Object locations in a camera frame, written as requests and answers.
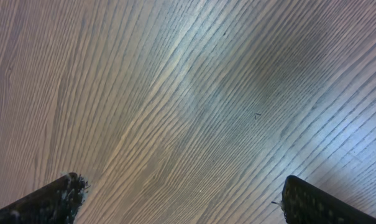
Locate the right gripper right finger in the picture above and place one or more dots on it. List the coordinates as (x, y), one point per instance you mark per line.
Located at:
(303, 203)

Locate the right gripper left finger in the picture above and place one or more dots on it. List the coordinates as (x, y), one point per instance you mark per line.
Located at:
(55, 203)

